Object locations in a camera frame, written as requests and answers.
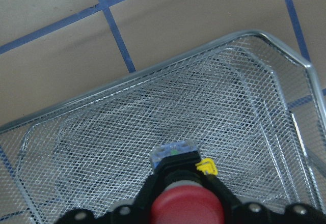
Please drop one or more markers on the silver wire mesh shelf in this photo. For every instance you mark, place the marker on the silver wire mesh shelf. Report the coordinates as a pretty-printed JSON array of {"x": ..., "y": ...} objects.
[{"x": 247, "y": 100}]

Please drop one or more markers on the red emergency stop button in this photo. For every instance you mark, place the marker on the red emergency stop button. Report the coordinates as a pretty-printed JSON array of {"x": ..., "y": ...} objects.
[{"x": 184, "y": 198}]

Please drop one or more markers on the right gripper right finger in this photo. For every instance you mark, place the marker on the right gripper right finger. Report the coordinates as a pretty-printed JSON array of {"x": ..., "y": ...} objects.
[{"x": 232, "y": 210}]

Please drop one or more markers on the brown paper table cover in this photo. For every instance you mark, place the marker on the brown paper table cover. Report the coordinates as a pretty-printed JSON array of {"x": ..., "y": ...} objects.
[{"x": 53, "y": 51}]

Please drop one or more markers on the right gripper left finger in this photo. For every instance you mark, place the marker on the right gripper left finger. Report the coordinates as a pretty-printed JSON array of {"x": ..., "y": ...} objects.
[{"x": 138, "y": 211}]

